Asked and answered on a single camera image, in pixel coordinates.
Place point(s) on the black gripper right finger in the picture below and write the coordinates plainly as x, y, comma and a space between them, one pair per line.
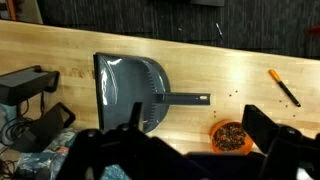
286, 150

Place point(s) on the blue crumpled plastic bag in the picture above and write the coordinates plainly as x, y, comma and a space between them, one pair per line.
46, 156

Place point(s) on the black desktop speaker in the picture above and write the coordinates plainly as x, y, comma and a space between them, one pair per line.
23, 83
43, 128

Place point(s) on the orange bowl of beans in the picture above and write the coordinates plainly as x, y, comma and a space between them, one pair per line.
230, 137

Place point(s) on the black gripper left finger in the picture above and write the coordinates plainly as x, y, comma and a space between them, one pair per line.
110, 153

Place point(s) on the orange and black pen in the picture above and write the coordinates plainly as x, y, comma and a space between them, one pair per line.
283, 86

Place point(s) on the grey plastic dustpan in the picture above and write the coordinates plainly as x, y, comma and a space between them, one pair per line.
130, 86

